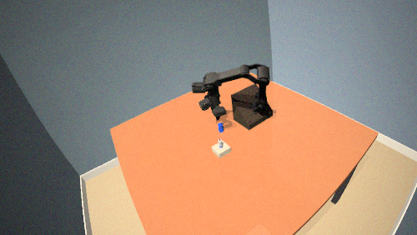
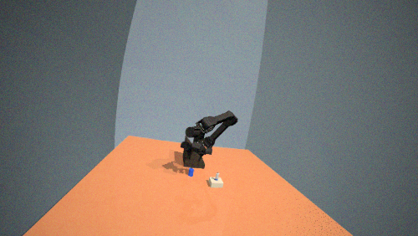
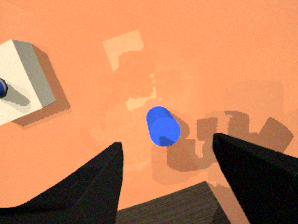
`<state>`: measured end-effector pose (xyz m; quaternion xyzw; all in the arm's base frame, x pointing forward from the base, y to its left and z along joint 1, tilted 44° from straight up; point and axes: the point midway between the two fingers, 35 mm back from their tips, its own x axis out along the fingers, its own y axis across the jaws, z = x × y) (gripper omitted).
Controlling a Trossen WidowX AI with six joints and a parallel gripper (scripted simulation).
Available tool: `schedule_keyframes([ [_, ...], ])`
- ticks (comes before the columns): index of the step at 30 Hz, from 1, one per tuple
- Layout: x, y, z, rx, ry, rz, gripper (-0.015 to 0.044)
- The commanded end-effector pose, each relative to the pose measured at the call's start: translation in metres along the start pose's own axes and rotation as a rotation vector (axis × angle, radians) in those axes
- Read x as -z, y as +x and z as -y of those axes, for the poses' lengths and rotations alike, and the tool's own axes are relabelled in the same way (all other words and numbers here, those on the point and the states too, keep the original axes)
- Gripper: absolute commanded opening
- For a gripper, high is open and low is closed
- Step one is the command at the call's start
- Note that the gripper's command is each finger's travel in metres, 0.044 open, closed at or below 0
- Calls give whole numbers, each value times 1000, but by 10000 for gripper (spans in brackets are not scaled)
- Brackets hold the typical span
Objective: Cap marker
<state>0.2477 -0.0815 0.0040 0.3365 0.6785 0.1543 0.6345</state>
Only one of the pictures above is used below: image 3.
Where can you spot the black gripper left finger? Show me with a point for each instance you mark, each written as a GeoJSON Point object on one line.
{"type": "Point", "coordinates": [88, 196]}

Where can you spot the blue cylinder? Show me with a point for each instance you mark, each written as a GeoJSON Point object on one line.
{"type": "Point", "coordinates": [163, 128]}

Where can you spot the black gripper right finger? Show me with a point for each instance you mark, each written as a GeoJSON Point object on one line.
{"type": "Point", "coordinates": [265, 182]}

